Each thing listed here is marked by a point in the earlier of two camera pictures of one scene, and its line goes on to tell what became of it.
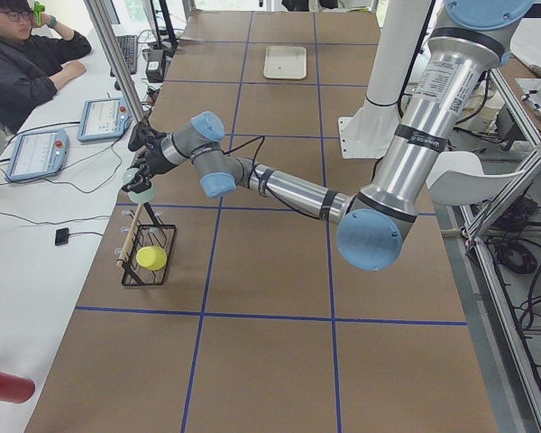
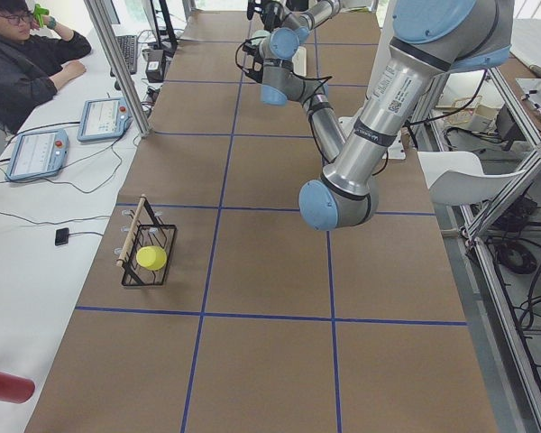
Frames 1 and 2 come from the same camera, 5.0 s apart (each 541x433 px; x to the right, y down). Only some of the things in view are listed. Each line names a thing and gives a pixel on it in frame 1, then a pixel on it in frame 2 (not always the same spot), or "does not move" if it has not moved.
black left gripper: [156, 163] to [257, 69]
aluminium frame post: [115, 60] does not move
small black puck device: [61, 236] does not move
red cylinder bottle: [5, 387] does not move
